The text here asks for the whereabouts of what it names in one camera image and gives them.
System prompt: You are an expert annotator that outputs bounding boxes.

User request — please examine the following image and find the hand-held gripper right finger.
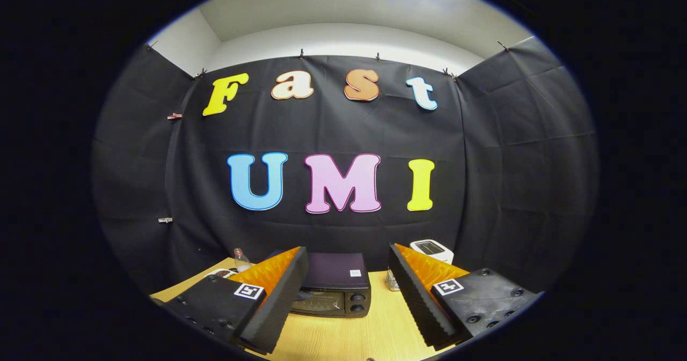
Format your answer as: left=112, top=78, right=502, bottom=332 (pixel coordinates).
left=388, top=243, right=543, bottom=351

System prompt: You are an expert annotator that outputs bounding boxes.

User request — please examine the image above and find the black toaster oven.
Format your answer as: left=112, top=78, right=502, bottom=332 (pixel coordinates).
left=267, top=249, right=372, bottom=319

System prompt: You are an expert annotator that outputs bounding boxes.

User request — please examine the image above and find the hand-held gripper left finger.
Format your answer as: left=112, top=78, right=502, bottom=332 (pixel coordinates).
left=161, top=246, right=310, bottom=355

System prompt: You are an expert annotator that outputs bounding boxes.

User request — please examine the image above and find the white bread toaster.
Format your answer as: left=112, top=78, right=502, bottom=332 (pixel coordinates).
left=410, top=239, right=455, bottom=265

